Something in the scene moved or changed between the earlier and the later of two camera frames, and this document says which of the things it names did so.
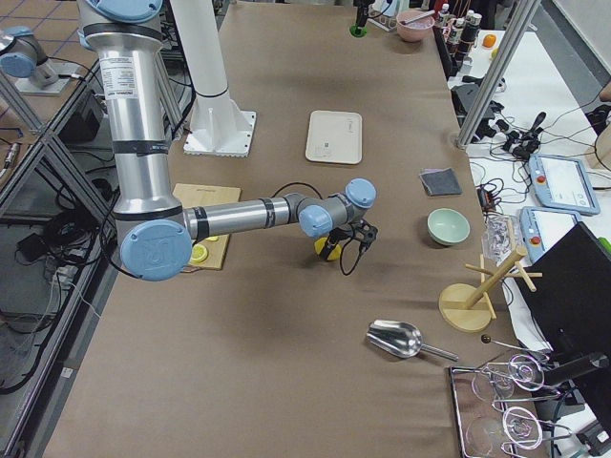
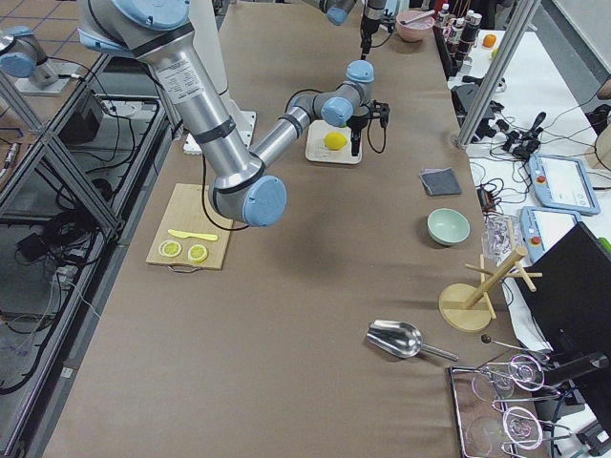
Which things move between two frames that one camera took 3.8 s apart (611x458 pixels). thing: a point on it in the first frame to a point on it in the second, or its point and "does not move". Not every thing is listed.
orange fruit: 489,40 does not move
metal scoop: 401,339 does not move
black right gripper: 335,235 to 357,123
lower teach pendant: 541,227 does not move
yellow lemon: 319,245 to 335,140
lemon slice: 199,254 does not move
